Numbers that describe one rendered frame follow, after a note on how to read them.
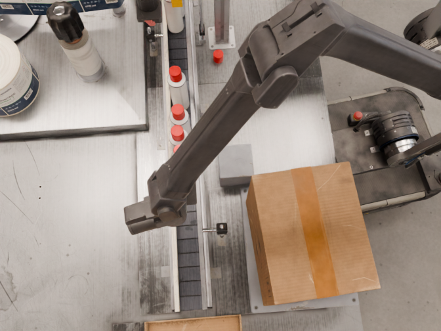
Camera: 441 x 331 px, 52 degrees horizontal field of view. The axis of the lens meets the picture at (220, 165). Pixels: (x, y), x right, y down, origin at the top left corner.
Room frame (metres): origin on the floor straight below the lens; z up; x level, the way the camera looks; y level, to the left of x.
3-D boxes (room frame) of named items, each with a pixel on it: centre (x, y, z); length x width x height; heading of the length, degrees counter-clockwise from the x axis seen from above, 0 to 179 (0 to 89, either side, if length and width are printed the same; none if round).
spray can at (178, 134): (0.43, 0.11, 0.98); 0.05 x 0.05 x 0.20
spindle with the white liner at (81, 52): (0.73, 0.41, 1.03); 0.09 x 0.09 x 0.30
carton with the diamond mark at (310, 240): (0.18, -0.21, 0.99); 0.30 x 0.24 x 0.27; 9
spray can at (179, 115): (0.49, 0.11, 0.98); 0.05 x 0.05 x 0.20
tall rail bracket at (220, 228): (0.20, 0.02, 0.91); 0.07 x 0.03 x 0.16; 94
